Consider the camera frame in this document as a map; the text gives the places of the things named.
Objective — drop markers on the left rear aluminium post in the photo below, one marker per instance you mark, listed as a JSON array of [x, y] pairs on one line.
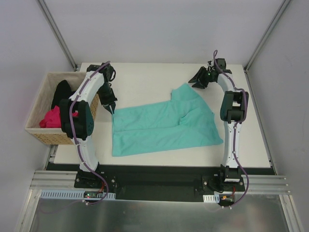
[[57, 33]]

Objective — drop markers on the aluminium post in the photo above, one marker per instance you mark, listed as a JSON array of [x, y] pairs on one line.
[[266, 35], [57, 33]]

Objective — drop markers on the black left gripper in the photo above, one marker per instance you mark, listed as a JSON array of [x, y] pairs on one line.
[[109, 102]]

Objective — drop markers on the aluminium front frame rail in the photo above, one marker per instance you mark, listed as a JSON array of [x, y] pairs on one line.
[[62, 176]]

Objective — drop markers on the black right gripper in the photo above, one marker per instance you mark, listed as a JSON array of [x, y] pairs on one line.
[[202, 79]]

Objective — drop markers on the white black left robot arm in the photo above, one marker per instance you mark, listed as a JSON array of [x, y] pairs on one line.
[[78, 123]]

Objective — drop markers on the left white cable duct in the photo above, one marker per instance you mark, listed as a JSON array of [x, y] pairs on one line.
[[76, 195]]

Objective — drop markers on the black t shirt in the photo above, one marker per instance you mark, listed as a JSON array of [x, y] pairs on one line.
[[63, 91]]

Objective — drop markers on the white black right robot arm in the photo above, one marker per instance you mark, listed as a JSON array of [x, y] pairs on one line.
[[233, 113]]

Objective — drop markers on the teal t shirt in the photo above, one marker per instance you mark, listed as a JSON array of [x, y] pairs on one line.
[[185, 121]]

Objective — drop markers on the right rear aluminium post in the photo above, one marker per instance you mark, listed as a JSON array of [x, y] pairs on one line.
[[266, 35]]

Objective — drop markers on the white cable duct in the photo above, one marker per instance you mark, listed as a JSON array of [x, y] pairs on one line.
[[76, 195], [217, 198]]

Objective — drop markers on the pink t shirt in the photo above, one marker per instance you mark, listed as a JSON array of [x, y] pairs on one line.
[[51, 119]]

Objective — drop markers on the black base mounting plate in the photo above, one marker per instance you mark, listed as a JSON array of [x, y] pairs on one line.
[[160, 183]]

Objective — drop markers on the right white cable duct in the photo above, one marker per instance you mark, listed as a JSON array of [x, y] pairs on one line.
[[217, 198]]

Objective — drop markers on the wicker laundry basket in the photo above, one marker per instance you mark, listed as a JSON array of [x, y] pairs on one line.
[[42, 104]]

